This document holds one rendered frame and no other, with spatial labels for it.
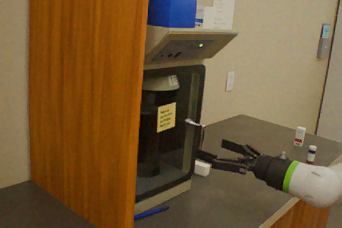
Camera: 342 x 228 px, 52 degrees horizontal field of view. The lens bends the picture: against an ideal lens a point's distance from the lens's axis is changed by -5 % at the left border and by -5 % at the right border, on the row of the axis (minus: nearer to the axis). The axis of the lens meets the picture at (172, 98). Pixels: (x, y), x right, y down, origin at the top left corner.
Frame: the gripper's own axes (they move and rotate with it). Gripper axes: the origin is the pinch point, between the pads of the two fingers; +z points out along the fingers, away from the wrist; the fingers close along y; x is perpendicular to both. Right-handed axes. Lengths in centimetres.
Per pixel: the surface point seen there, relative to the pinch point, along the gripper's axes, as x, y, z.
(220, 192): 20.4, -11.5, 1.7
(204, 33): -35.4, 12.2, -0.7
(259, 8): -46, -121, 54
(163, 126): -7.4, 13.4, 9.3
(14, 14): -36, 38, 54
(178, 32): -35.7, 23.0, -0.7
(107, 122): -12.3, 34.4, 10.0
